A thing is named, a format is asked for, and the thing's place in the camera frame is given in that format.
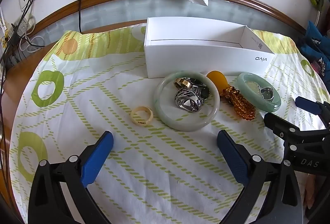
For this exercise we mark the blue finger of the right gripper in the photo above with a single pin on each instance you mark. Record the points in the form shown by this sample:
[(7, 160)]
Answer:
[(282, 128), (308, 105)]

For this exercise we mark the white power strip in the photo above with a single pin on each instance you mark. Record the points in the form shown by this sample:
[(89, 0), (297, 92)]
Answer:
[(21, 30)]

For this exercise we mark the pale jade silver-framed pendant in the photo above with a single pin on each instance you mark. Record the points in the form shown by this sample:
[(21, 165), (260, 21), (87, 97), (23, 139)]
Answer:
[(254, 86)]

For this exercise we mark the amber oval pendant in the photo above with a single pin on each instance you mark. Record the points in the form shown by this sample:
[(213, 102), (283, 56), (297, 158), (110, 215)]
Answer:
[(219, 80)]

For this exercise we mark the large pale jade bangle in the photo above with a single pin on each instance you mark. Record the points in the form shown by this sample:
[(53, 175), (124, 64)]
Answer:
[(168, 103)]

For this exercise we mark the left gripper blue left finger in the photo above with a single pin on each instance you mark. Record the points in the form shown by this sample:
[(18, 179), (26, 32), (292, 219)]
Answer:
[(94, 156)]

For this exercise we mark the white vivo cardboard box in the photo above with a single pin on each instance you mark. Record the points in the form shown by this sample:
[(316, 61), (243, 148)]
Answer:
[(202, 45)]

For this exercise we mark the blue cloth bag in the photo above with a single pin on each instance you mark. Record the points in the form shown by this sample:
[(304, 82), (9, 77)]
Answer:
[(315, 47)]

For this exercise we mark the green patterned white cloth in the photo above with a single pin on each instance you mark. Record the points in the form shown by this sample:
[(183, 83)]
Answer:
[(88, 84)]

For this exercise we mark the small green jade bangle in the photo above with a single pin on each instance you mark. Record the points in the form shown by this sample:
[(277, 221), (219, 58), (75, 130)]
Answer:
[(268, 100)]

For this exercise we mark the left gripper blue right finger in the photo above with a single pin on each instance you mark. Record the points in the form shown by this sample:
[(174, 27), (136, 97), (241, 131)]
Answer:
[(235, 155)]

